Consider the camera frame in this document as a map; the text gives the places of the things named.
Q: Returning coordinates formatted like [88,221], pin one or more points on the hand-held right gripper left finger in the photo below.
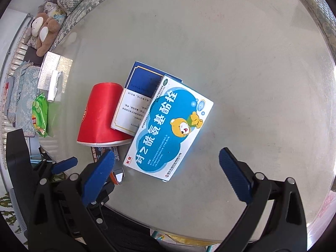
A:
[98,174]

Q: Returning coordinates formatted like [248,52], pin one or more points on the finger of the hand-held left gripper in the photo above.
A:
[101,197]
[65,164]

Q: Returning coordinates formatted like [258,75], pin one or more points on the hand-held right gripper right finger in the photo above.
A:
[235,174]

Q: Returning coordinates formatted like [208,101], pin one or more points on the small dark printed box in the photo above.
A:
[95,152]

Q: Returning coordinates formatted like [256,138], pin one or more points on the red paper cup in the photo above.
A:
[99,115]

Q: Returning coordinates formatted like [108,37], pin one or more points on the light blue bear-print box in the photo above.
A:
[162,126]

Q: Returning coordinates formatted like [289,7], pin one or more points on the dark blue and white box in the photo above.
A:
[139,84]

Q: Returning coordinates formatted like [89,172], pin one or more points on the green snack bag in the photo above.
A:
[40,113]

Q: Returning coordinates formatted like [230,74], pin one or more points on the silver tissue box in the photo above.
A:
[52,68]

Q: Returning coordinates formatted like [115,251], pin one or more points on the dark grey cushion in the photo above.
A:
[34,57]

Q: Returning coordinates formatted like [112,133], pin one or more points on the pale green coffee table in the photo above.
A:
[236,57]

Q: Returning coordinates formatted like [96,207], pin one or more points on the brown and white plush toy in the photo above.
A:
[44,31]

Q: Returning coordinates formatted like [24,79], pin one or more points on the floral cushion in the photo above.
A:
[52,10]

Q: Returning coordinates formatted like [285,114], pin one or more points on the quilted blue-green sofa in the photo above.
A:
[78,8]

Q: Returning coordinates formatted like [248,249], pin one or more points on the metal wall pipe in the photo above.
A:
[18,31]

